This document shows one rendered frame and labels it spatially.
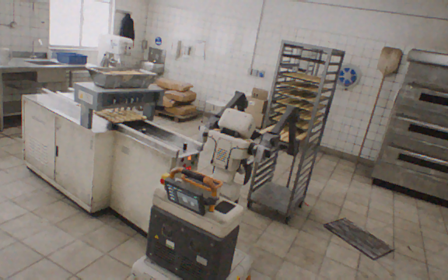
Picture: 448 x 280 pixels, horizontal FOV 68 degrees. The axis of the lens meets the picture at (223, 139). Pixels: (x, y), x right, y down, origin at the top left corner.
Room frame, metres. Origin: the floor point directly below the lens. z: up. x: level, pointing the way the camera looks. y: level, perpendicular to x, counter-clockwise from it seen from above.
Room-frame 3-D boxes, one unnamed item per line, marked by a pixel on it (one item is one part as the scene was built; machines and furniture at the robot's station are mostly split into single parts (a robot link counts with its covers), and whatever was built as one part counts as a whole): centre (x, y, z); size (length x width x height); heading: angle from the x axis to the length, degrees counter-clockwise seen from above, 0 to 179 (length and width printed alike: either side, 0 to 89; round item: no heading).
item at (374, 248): (3.10, -1.57, 0.02); 0.60 x 0.40 x 0.03; 38
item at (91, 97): (2.93, 0.98, 1.01); 0.72 x 0.33 x 0.34; 147
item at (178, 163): (2.45, 0.26, 0.77); 0.24 x 0.04 x 0.14; 147
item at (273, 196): (3.45, -0.72, 0.93); 0.64 x 0.51 x 1.78; 153
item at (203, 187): (1.84, 0.09, 0.87); 0.23 x 0.15 x 0.11; 63
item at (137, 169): (2.65, 0.56, 0.45); 0.70 x 0.34 x 0.90; 57
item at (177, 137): (3.11, 0.99, 0.87); 2.01 x 0.03 x 0.07; 57
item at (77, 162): (3.19, 1.38, 0.42); 1.28 x 0.72 x 0.84; 57
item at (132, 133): (2.87, 1.15, 0.87); 2.01 x 0.03 x 0.07; 57
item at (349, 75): (5.93, -1.90, 1.10); 0.41 x 0.17 x 1.10; 66
